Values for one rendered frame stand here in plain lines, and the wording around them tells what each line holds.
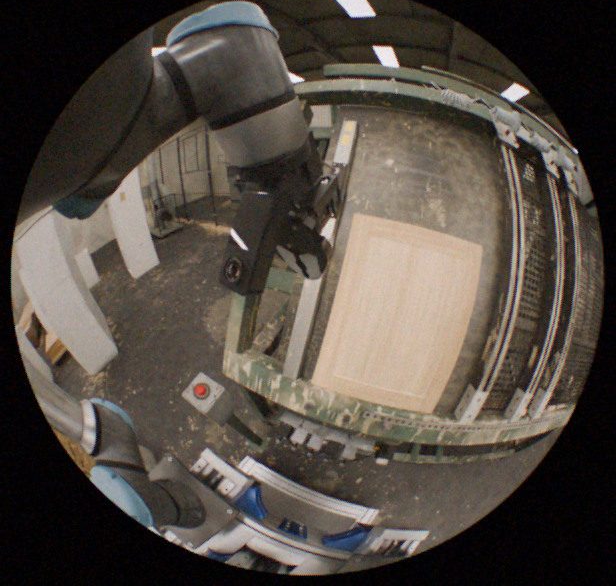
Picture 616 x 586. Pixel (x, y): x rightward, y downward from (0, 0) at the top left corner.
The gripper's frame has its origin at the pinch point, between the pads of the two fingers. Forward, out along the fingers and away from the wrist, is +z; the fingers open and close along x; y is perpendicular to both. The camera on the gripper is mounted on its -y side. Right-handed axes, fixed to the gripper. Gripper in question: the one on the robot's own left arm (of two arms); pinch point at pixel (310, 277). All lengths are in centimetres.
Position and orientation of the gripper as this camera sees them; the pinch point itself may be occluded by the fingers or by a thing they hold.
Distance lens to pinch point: 31.9
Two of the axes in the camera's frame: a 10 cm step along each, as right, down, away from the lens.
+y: 4.5, -8.2, 3.5
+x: -8.6, -2.9, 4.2
